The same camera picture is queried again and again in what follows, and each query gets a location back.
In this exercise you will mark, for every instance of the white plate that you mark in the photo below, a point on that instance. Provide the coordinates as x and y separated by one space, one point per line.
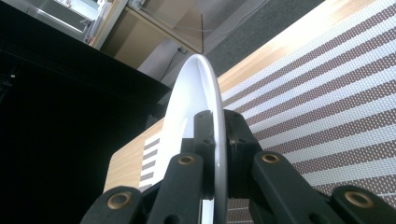
186 118

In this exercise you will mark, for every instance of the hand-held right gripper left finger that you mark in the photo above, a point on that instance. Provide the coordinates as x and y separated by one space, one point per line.
207 130

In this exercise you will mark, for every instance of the striped woven placemat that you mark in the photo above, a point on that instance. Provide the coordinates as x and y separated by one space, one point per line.
311 109

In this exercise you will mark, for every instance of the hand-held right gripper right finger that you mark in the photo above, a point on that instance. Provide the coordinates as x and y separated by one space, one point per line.
238 140

